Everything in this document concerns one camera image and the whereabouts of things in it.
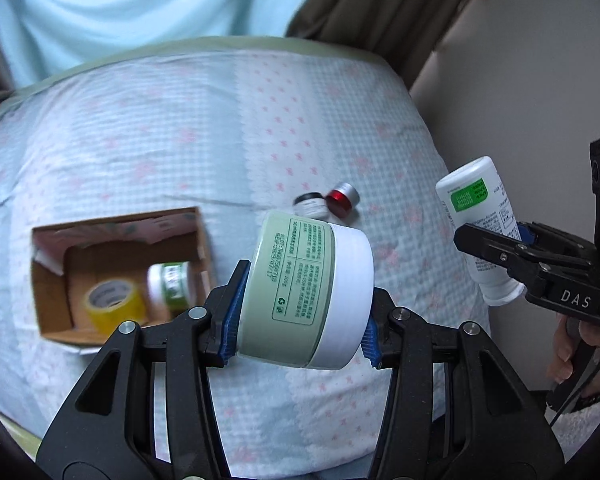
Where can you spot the brown curtain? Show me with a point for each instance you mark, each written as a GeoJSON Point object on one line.
{"type": "Point", "coordinates": [380, 5]}

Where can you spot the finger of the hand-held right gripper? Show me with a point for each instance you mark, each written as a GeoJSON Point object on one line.
{"type": "Point", "coordinates": [500, 255]}
{"type": "Point", "coordinates": [555, 245]}

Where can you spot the checked blanket with pink print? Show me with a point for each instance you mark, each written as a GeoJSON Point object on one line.
{"type": "Point", "coordinates": [190, 135]}

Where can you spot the white bottle with green label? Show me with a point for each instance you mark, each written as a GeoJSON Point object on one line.
{"type": "Point", "coordinates": [472, 195]}

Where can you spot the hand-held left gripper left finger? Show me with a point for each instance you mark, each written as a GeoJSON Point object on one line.
{"type": "Point", "coordinates": [231, 317]}

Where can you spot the green jar with white lid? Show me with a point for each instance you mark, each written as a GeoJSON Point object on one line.
{"type": "Point", "coordinates": [300, 285]}

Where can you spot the white jar with green label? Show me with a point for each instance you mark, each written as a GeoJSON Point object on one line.
{"type": "Point", "coordinates": [170, 285]}

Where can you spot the red jar with silver lid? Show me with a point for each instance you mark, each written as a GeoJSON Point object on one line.
{"type": "Point", "coordinates": [341, 201]}

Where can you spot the person's right hand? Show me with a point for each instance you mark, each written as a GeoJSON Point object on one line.
{"type": "Point", "coordinates": [562, 350]}

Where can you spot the pale green bed sheet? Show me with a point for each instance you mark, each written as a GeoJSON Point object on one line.
{"type": "Point", "coordinates": [130, 55]}

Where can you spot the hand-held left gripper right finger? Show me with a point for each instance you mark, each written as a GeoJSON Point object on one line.
{"type": "Point", "coordinates": [371, 340]}

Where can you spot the yellow tape roll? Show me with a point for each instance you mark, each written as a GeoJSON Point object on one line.
{"type": "Point", "coordinates": [114, 305]}

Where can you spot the light blue sheer curtain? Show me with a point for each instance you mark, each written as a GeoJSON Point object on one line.
{"type": "Point", "coordinates": [145, 5]}

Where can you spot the cardboard box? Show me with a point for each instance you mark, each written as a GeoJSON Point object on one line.
{"type": "Point", "coordinates": [80, 280]}

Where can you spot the small jar with black lid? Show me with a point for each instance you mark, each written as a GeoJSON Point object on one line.
{"type": "Point", "coordinates": [309, 205]}

